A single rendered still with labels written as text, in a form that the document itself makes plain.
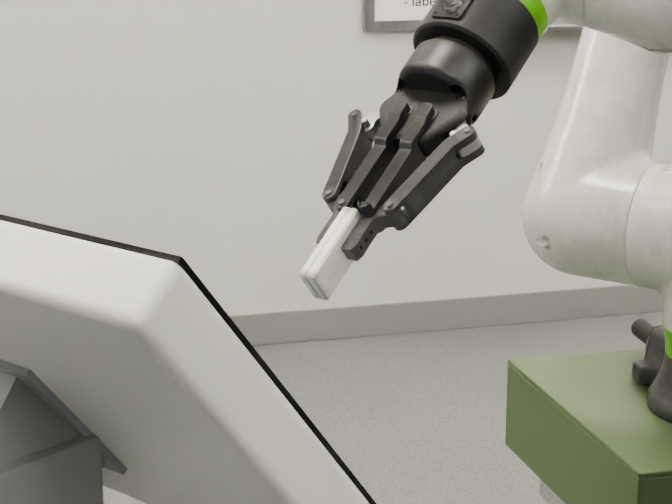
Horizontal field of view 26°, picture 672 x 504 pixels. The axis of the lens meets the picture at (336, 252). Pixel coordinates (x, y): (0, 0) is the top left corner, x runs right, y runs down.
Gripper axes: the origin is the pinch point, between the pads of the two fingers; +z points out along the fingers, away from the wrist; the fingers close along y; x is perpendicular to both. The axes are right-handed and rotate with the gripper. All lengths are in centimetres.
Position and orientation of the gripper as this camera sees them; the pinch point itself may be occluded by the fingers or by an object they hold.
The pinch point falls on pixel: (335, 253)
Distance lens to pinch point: 113.0
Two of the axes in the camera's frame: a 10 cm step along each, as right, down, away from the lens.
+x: 4.1, 6.2, 6.7
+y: 7.6, 1.7, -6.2
